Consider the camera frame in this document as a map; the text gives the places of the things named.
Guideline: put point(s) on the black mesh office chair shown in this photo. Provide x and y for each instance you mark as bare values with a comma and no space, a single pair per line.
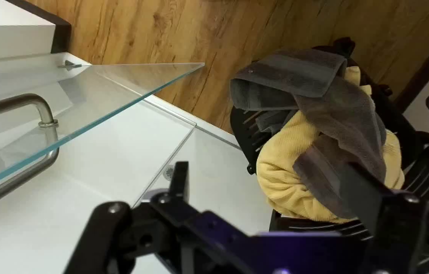
428,172

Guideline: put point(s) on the dark wooden baseboard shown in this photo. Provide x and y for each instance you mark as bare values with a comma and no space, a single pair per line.
428,65
60,30

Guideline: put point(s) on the gray towel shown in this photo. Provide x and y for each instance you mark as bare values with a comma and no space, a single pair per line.
326,106

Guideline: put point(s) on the small metal bracket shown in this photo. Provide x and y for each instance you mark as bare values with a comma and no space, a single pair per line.
71,63

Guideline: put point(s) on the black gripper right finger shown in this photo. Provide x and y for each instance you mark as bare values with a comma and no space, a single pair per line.
402,228

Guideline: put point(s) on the fixed glass shower panel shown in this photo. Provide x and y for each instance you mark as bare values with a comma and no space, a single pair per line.
209,172

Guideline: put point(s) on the frameless glass shower door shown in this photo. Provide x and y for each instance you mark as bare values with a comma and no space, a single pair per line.
98,95

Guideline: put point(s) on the yellow towel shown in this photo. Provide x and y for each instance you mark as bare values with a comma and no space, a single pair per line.
281,176

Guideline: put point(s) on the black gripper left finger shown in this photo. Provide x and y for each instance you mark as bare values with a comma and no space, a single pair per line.
109,232

